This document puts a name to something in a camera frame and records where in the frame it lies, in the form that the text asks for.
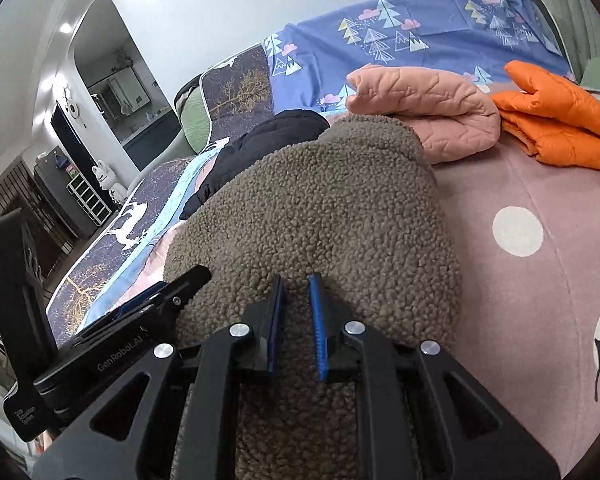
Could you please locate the white shelf rack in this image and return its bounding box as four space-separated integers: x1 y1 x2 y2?
66 170 113 226

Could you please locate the brown slatted cabinet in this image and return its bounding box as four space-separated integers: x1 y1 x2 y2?
0 152 98 281

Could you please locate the pink quilted jacket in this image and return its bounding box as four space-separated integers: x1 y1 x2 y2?
346 64 502 165

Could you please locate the black folded jacket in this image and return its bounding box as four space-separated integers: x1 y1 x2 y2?
179 109 331 221

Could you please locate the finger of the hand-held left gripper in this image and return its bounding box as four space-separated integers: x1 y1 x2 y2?
75 265 212 348
112 282 170 318

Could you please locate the orange puffer jacket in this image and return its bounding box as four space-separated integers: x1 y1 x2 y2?
491 60 600 173

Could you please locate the dark counter cabinet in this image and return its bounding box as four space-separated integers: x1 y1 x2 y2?
120 105 181 158

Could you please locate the brown fleece jacket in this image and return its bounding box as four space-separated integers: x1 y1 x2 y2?
162 114 463 480

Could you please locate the pink dotted bed sheet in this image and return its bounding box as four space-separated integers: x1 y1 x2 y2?
45 110 600 471

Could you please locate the blue tree print sheet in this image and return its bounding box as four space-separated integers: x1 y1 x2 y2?
264 0 578 113

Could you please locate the white cat figurine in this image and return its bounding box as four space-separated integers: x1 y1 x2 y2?
91 160 128 206

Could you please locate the mirror wall cabinet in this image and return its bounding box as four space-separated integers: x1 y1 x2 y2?
87 67 151 111

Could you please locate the green ribbed pillow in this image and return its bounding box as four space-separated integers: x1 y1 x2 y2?
180 87 213 156

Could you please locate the navy deer print blanket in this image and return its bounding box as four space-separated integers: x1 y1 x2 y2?
47 42 276 346

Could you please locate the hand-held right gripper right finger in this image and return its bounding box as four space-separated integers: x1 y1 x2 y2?
307 272 561 480

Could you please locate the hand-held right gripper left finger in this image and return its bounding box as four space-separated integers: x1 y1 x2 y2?
32 274 287 480

